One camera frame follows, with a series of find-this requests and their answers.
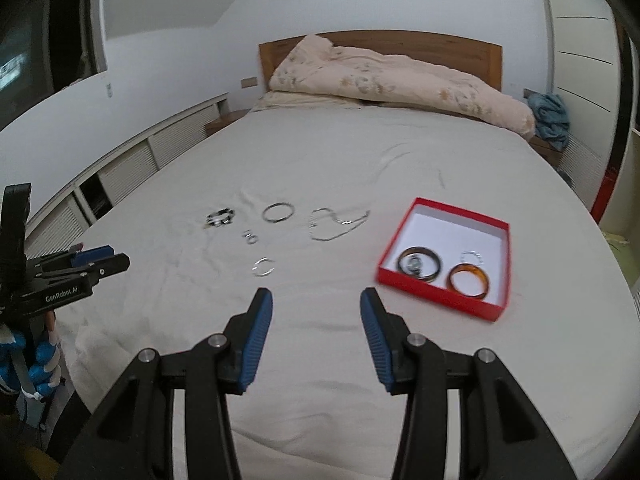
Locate amber bangle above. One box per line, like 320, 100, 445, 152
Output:
446, 262, 492, 302

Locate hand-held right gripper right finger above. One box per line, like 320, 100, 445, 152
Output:
360, 287, 581, 480

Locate dark window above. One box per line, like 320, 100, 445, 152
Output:
0, 0, 108, 126

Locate low white wall cabinet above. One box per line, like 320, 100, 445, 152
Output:
25, 97, 231, 261

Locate white wardrobe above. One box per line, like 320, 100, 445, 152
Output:
532, 0, 640, 321

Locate pink floral duvet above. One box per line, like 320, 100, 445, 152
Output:
267, 34, 537, 142

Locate silver bangle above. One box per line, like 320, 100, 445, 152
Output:
262, 202, 294, 224

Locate person's left hand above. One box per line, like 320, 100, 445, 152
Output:
0, 310, 67, 402

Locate cream pillow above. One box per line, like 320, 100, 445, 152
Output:
250, 91, 361, 111

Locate silver chain necklace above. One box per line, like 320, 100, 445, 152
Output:
309, 206, 372, 242

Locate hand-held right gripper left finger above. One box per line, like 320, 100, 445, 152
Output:
59, 287, 274, 480

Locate white louvered panel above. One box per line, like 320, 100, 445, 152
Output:
557, 135, 608, 196

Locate blue cloth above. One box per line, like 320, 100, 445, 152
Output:
527, 92, 571, 152

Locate wooden headboard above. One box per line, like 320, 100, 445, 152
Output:
258, 31, 502, 95

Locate dark bangle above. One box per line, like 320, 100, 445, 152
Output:
397, 246, 443, 281

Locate red jewelry box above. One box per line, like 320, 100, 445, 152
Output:
376, 197, 511, 322

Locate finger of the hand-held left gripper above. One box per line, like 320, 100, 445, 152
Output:
40, 253, 132, 288
30, 244, 117, 274

